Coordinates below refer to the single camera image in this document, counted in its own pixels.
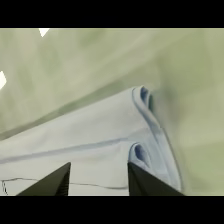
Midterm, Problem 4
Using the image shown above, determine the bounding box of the light blue shirt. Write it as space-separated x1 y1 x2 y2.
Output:
0 85 184 197

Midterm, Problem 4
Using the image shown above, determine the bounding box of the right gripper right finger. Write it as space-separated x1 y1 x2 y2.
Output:
127 161 185 197

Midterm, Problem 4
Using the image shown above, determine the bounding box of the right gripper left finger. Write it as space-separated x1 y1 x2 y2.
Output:
16 161 72 197

